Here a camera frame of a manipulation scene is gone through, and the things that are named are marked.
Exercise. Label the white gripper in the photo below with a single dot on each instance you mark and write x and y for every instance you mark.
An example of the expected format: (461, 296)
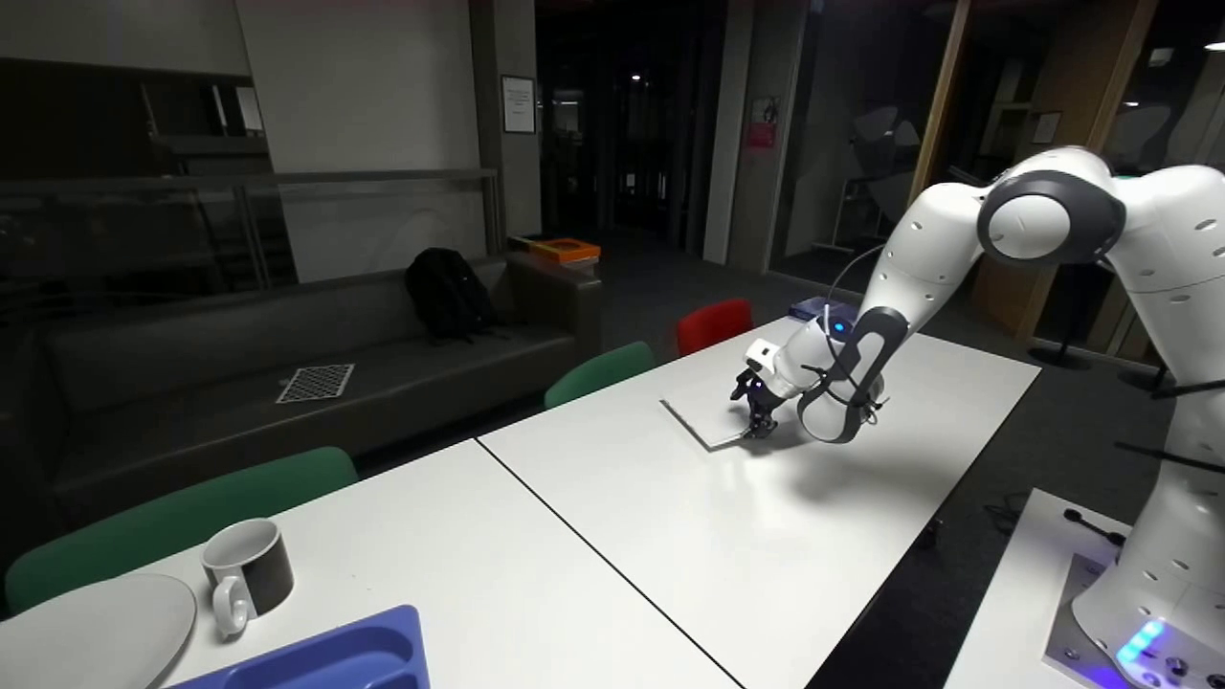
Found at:
(777, 373)

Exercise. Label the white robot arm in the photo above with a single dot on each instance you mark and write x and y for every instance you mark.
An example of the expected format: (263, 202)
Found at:
(1150, 233)

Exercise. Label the red chair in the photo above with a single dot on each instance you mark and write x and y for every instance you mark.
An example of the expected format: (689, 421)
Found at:
(714, 321)

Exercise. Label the green chair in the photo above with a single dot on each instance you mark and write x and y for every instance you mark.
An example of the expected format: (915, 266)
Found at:
(171, 523)
(614, 366)

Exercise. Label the orange lid bin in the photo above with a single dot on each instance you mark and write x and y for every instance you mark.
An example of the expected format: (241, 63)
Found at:
(559, 280)

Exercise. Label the black backpack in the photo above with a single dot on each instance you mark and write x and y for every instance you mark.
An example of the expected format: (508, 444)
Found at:
(449, 296)

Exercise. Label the black dumbbell-shaped tool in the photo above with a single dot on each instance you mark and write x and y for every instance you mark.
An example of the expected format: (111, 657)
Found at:
(1107, 532)

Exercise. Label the paper on sofa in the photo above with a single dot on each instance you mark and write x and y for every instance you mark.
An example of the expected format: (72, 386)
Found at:
(316, 382)

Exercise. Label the blue plastic tray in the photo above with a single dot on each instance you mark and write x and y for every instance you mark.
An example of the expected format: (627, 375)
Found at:
(374, 653)

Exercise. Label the black and white mug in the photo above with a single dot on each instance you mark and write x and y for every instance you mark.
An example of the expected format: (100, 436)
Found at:
(247, 576)

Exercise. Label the dark grey sofa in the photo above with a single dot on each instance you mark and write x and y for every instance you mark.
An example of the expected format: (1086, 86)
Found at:
(111, 412)

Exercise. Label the grey round plate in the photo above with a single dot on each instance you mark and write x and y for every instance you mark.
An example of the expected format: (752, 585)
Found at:
(100, 635)

